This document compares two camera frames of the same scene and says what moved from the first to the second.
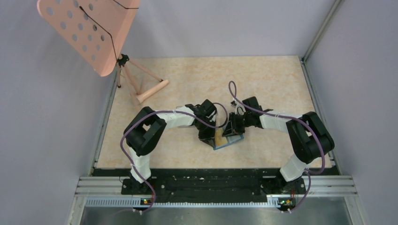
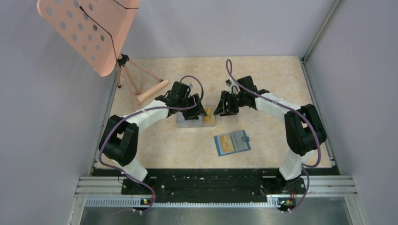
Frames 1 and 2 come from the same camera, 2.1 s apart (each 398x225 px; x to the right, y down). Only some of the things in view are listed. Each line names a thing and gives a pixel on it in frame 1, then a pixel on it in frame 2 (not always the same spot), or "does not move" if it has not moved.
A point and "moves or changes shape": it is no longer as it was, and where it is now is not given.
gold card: (219, 139) to (226, 143)
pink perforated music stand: (96, 31) does not move
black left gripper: (208, 138) to (197, 110)
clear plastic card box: (185, 116) does not move
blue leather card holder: (231, 139) moves or changes shape
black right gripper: (229, 131) to (224, 109)
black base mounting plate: (215, 185) does not move
